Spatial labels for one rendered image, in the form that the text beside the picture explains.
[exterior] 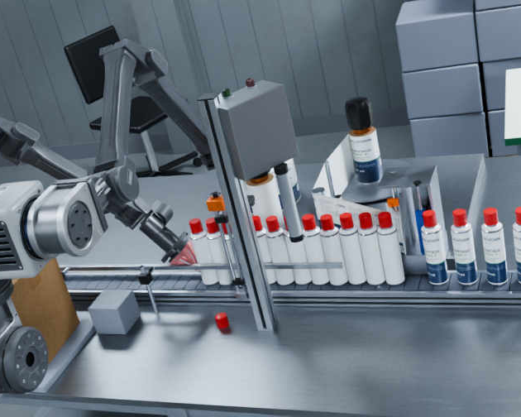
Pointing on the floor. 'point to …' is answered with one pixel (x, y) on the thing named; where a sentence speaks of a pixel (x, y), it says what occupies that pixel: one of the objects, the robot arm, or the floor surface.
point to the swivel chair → (86, 78)
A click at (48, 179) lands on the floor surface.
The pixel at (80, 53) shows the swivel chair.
